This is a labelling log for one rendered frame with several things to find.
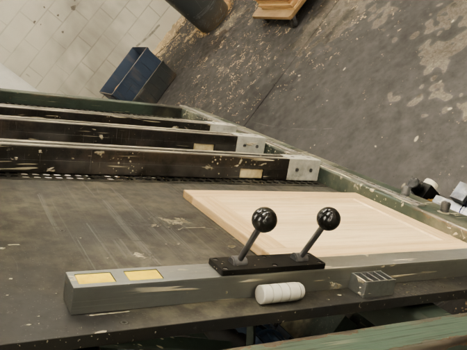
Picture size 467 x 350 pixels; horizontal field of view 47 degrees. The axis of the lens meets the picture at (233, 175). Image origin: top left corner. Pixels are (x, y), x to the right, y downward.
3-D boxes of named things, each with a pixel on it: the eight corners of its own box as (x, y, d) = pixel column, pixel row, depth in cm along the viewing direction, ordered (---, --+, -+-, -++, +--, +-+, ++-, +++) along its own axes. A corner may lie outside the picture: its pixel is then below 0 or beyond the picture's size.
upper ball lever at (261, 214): (249, 276, 85) (285, 221, 77) (228, 277, 83) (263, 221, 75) (241, 256, 87) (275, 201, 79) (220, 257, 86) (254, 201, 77)
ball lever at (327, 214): (309, 271, 91) (349, 219, 83) (291, 272, 89) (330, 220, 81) (300, 253, 93) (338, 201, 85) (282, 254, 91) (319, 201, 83)
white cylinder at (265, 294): (263, 307, 82) (304, 303, 86) (265, 290, 81) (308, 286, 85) (253, 298, 84) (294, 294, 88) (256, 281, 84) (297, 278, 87)
